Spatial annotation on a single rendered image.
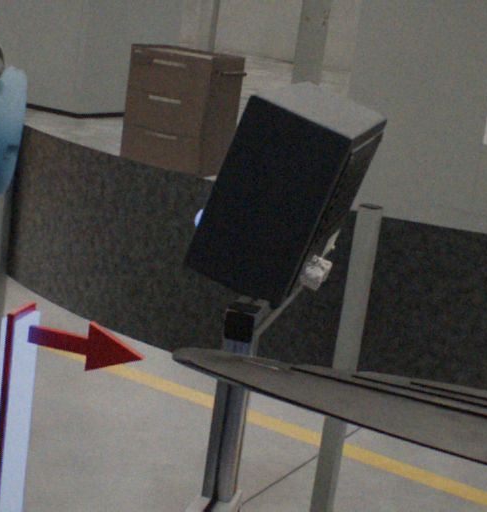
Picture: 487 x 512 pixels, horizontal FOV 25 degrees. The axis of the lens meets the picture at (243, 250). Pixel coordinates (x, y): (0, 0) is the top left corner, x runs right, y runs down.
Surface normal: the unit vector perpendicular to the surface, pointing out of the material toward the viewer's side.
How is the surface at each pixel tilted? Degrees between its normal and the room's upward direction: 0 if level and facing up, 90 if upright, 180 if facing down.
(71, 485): 0
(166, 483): 0
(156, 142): 90
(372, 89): 90
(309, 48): 90
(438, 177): 90
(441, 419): 8
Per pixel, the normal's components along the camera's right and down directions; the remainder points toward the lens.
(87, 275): -0.66, 0.08
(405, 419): 0.26, -0.95
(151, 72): -0.47, 0.14
